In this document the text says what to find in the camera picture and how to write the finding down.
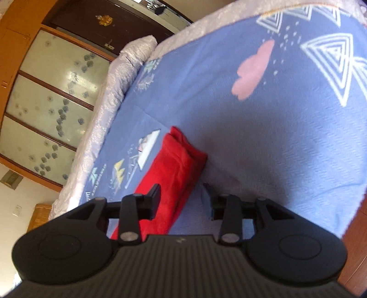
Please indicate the wooden wardrobe with glass doors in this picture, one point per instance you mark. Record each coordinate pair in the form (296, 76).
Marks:
(49, 86)

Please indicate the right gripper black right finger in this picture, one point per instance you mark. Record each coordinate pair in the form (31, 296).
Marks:
(231, 210)

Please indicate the white quilted comforter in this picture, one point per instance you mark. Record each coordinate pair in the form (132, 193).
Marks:
(109, 114)

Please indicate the dark wooden cabinet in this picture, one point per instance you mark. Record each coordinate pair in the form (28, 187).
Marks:
(113, 24)

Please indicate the red pants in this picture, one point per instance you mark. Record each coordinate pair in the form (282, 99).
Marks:
(177, 169)

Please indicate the blue patterned bed sheet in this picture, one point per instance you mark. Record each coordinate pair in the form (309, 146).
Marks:
(243, 128)

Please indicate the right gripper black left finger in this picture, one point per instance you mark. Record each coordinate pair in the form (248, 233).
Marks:
(128, 212)

